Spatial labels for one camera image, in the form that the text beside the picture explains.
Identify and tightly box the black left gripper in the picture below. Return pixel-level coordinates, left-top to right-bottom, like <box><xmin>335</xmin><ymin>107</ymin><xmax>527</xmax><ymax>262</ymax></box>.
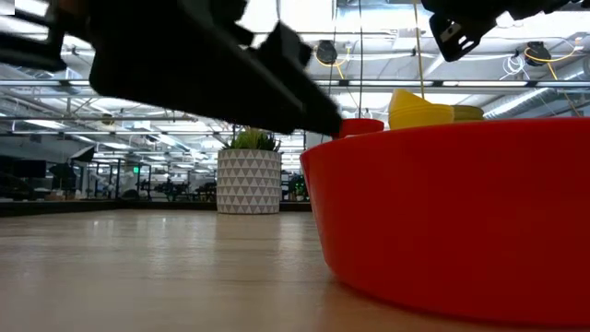
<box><xmin>87</xmin><ymin>0</ymin><xmax>346</xmax><ymax>136</ymax></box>

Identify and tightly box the succulent in triangle-pattern pot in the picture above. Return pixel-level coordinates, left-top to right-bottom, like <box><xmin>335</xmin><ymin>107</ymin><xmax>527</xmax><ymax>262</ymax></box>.
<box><xmin>215</xmin><ymin>127</ymin><xmax>283</xmax><ymax>216</ymax></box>

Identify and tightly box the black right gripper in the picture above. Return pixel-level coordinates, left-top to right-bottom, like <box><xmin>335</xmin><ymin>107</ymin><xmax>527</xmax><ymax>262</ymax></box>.
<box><xmin>420</xmin><ymin>0</ymin><xmax>575</xmax><ymax>64</ymax></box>

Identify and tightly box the long ceiling light bar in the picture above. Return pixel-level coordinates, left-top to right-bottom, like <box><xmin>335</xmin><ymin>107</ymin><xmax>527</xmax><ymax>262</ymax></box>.
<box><xmin>0</xmin><ymin>78</ymin><xmax>590</xmax><ymax>89</ymax></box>

